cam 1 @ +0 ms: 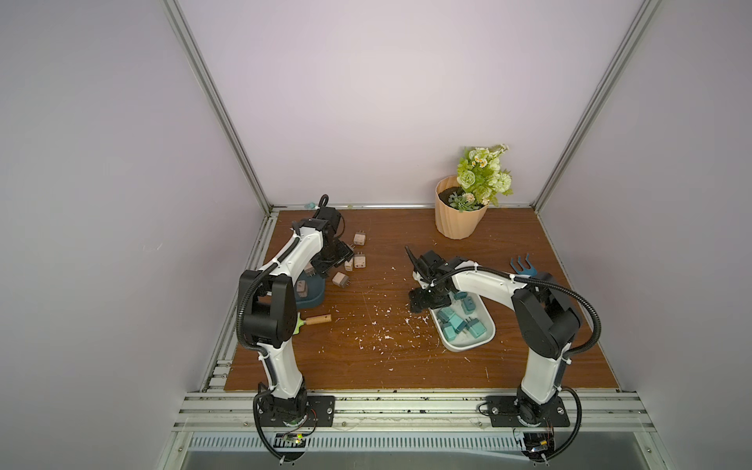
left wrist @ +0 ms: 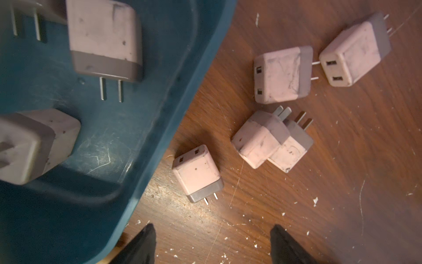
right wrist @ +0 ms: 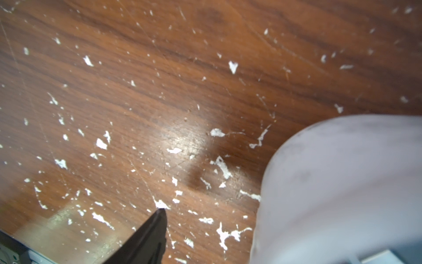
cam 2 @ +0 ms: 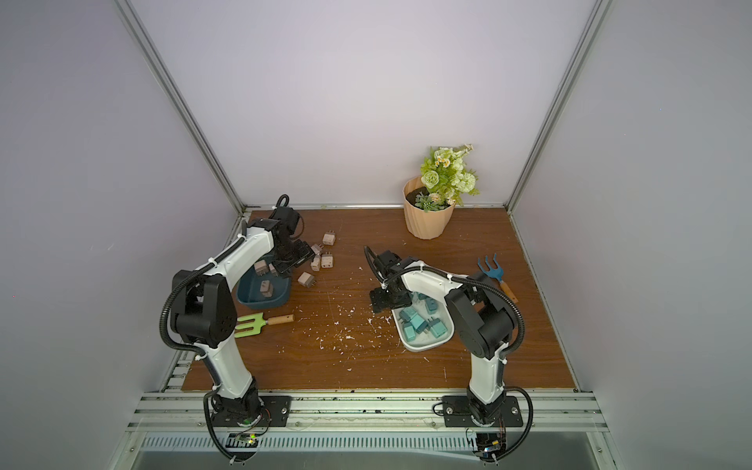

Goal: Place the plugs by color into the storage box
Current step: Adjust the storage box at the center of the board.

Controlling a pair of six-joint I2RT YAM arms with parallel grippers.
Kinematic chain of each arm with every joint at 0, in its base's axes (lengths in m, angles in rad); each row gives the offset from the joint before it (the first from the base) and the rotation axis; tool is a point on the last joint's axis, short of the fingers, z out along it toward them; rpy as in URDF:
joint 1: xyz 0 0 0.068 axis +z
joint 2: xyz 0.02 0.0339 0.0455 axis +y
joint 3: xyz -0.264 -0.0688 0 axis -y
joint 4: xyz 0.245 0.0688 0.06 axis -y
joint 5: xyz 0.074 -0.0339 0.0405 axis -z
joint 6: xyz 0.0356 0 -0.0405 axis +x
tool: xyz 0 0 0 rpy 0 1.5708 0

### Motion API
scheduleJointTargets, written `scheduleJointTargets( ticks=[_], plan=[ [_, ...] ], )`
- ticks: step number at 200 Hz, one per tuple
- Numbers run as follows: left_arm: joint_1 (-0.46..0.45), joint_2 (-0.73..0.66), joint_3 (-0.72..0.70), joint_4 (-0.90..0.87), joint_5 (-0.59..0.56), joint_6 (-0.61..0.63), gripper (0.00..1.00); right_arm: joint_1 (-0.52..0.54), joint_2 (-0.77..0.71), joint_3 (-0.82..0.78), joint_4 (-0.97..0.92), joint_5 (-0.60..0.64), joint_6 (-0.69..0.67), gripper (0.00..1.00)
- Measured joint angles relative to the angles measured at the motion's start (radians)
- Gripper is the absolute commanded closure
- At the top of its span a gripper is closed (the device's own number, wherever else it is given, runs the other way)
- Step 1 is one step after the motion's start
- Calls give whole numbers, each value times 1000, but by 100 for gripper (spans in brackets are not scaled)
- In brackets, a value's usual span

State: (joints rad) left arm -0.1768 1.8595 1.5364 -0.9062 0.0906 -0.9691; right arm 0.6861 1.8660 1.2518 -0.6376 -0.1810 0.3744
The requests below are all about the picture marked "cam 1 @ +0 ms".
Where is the teal plug lone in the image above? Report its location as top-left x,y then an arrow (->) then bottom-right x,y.
461,297 -> 476,315

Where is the white oval storage tray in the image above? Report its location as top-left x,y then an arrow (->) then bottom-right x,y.
429,293 -> 497,353

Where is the teal plug top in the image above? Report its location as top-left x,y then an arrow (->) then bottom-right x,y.
442,323 -> 457,344

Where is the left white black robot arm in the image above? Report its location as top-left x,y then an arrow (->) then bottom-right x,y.
235,194 -> 354,465

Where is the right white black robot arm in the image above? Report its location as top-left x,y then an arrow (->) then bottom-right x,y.
409,251 -> 602,464

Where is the dark teal storage tray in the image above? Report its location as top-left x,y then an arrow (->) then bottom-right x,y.
295,272 -> 325,311

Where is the brown plug far single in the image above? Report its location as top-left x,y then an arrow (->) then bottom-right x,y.
352,232 -> 366,246

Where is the peach ribbed flower pot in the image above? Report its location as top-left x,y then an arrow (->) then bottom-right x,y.
435,176 -> 487,240

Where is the green artificial flower plant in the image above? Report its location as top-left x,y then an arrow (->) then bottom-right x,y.
448,144 -> 513,213

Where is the green garden fork wooden handle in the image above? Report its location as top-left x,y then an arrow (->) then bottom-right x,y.
294,315 -> 332,335

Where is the blue garden fork wooden handle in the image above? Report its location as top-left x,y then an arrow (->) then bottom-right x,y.
510,254 -> 538,277

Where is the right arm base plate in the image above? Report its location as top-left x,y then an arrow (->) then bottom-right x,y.
485,395 -> 571,429

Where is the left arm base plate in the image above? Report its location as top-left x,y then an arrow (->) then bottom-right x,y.
254,395 -> 336,428

